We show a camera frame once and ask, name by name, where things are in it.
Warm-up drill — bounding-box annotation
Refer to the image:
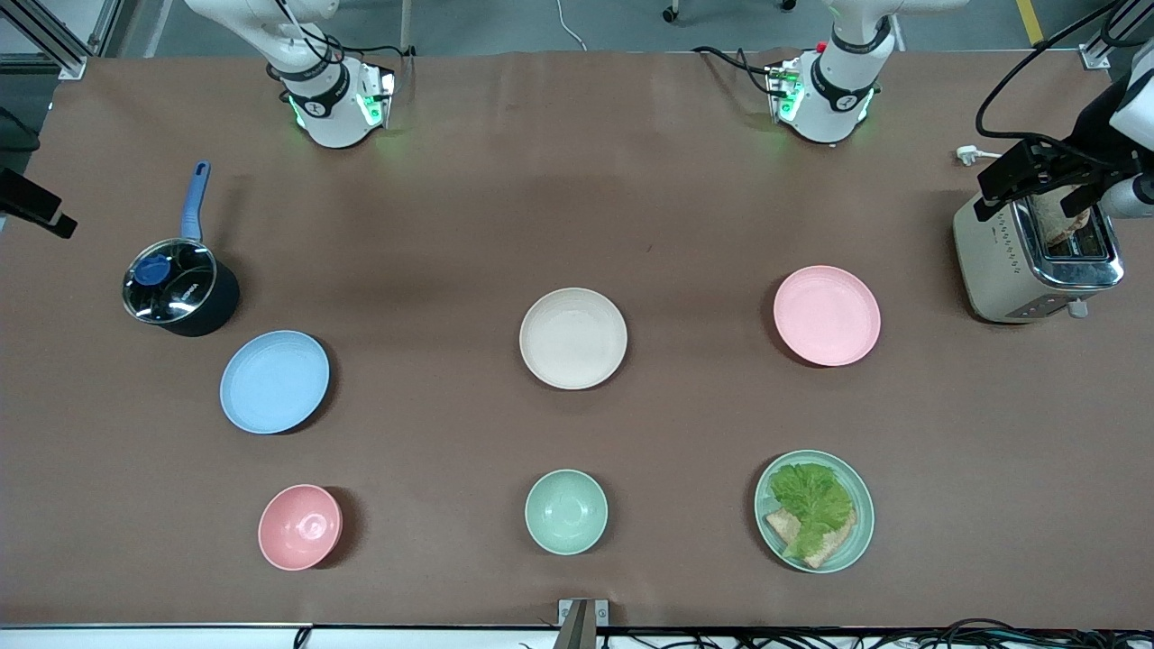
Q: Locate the pink plate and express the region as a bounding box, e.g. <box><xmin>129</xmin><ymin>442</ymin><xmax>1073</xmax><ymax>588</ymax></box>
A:
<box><xmin>773</xmin><ymin>265</ymin><xmax>883</xmax><ymax>368</ymax></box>

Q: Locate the light blue plate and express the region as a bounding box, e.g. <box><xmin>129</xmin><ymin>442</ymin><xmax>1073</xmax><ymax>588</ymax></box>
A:
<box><xmin>219</xmin><ymin>330</ymin><xmax>332</xmax><ymax>435</ymax></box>

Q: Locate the toasted bread in toaster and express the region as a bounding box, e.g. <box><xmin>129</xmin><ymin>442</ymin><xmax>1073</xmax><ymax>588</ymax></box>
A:
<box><xmin>1028</xmin><ymin>192</ymin><xmax>1097</xmax><ymax>250</ymax></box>

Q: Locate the silver toaster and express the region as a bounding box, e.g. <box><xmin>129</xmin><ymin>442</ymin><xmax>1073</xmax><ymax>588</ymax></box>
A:
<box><xmin>952</xmin><ymin>185</ymin><xmax>1126</xmax><ymax>325</ymax></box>

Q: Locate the glass lid with blue knob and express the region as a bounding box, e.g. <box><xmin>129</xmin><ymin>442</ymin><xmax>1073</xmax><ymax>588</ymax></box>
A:
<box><xmin>123</xmin><ymin>238</ymin><xmax>219</xmax><ymax>325</ymax></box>

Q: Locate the green lettuce leaf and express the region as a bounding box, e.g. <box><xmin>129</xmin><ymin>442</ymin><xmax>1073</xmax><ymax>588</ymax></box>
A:
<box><xmin>767</xmin><ymin>462</ymin><xmax>856</xmax><ymax>561</ymax></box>

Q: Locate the mint green plate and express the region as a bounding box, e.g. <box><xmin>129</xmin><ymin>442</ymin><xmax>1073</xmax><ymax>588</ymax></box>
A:
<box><xmin>754</xmin><ymin>449</ymin><xmax>876</xmax><ymax>575</ymax></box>

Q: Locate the pink bowl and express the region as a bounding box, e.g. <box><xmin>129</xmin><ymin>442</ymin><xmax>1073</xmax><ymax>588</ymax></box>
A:
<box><xmin>258</xmin><ymin>484</ymin><xmax>344</xmax><ymax>571</ymax></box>

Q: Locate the brown bread slice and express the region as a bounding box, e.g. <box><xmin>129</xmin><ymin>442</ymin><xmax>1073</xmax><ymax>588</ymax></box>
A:
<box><xmin>764</xmin><ymin>506</ymin><xmax>858</xmax><ymax>571</ymax></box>

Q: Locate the beige plate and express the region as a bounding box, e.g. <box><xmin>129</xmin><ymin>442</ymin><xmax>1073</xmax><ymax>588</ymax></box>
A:
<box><xmin>518</xmin><ymin>287</ymin><xmax>629</xmax><ymax>391</ymax></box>

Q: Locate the mint green bowl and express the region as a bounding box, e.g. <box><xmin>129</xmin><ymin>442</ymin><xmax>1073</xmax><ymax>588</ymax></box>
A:
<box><xmin>524</xmin><ymin>469</ymin><xmax>609</xmax><ymax>556</ymax></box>

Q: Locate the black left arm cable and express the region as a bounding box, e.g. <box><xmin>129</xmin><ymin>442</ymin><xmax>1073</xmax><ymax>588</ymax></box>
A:
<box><xmin>975</xmin><ymin>0</ymin><xmax>1123</xmax><ymax>147</ymax></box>

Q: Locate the aluminium frame profile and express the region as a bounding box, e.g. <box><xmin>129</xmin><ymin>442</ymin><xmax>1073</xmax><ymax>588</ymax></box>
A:
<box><xmin>0</xmin><ymin>0</ymin><xmax>123</xmax><ymax>80</ymax></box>
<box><xmin>1079</xmin><ymin>0</ymin><xmax>1154</xmax><ymax>71</ymax></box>

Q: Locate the dark pot with blue handle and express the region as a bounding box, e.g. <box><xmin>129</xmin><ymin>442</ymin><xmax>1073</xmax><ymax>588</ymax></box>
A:
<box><xmin>121</xmin><ymin>160</ymin><xmax>243</xmax><ymax>340</ymax></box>

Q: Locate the black cable bundle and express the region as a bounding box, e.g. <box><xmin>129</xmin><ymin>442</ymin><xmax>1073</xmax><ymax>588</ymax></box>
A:
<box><xmin>595</xmin><ymin>617</ymin><xmax>1154</xmax><ymax>649</ymax></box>

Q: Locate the white floor cable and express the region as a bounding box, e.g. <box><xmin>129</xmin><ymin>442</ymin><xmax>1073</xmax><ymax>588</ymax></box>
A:
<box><xmin>554</xmin><ymin>0</ymin><xmax>589</xmax><ymax>52</ymax></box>

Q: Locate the metal table edge bracket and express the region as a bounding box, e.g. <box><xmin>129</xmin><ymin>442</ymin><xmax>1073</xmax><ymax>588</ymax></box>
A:
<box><xmin>556</xmin><ymin>599</ymin><xmax>610</xmax><ymax>649</ymax></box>

